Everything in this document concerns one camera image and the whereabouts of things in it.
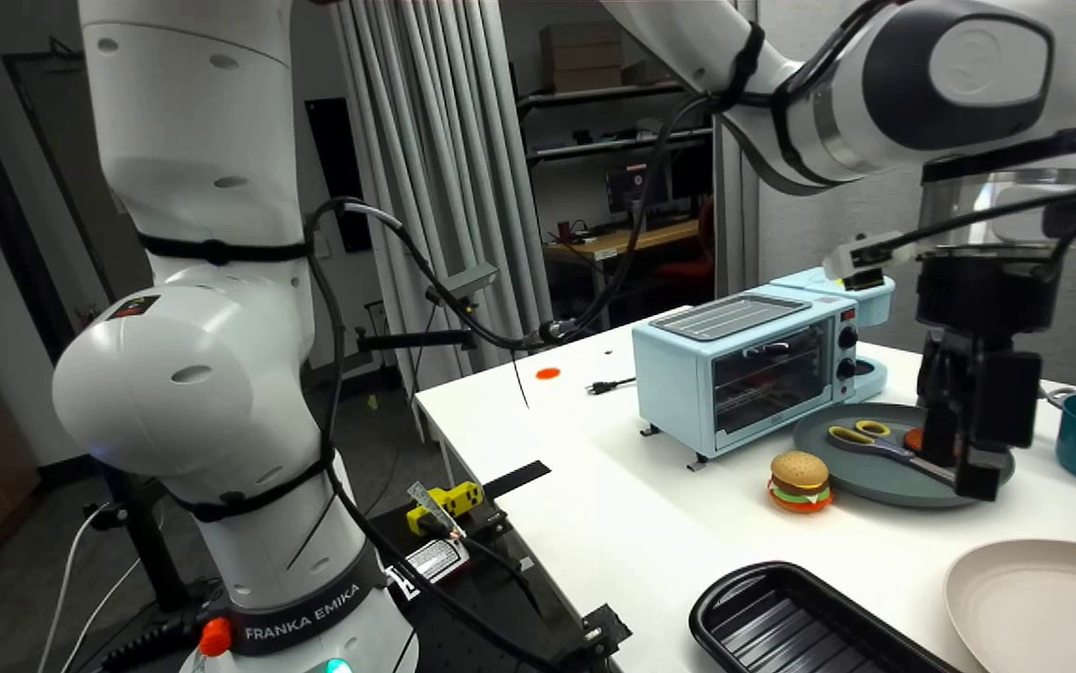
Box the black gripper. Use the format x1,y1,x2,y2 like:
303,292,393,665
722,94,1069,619
911,244,1062,506

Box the dark grey round plate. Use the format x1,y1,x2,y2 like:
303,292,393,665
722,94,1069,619
791,400,1019,516

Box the beige round plate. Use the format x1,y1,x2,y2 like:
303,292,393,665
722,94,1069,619
942,533,1076,673

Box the toy burger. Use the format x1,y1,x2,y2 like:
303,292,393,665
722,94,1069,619
766,446,837,518

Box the light blue toaster oven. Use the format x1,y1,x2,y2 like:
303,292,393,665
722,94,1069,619
628,260,902,472

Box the black ribbed tray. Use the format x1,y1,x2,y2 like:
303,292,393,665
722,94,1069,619
687,558,958,673

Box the dark storage shelf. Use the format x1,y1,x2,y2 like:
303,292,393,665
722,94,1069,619
517,23,717,311

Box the wide black tape strip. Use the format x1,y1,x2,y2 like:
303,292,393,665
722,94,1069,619
481,454,559,496

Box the cardboard box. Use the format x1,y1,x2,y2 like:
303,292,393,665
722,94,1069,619
544,23,632,94

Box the yellow clamp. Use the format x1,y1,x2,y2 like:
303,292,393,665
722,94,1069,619
403,474,489,543

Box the pale pleated curtain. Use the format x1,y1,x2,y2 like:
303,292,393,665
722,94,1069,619
329,0,559,366

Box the yellow-handled scissors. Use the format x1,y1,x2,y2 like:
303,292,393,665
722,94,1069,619
821,416,960,484

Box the black toaster power cord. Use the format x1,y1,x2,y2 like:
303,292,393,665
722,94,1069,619
582,373,639,400

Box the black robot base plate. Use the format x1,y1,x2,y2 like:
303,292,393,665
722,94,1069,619
363,459,637,673

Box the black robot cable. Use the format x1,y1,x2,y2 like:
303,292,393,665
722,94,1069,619
298,15,773,416

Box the red-handled black clamp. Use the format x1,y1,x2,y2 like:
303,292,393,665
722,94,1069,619
194,613,241,663

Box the white floor cable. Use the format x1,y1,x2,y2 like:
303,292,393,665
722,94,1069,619
29,496,146,673

